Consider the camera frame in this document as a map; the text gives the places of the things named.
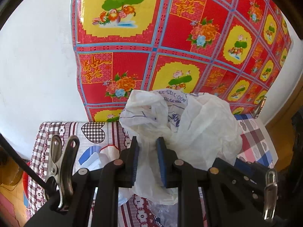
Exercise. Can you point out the checkered heart print bedsheet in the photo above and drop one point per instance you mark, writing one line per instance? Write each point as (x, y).
(59, 134)

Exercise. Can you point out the red floral printed cloth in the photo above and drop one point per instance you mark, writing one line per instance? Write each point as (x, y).
(165, 52)

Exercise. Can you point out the white printed plastic bag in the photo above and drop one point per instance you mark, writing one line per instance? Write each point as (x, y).
(201, 127)

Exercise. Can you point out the metal spring clip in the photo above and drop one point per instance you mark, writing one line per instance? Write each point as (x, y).
(64, 165)
(269, 194)

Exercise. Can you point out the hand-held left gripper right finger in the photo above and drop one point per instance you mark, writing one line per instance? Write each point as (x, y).
(162, 163)

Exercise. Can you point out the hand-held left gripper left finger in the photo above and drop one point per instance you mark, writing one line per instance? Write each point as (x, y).
(134, 163)

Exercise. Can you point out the white crumpled tissue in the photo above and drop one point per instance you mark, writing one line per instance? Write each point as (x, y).
(101, 158)

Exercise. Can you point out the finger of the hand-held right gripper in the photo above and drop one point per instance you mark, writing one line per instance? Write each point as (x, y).
(239, 175)

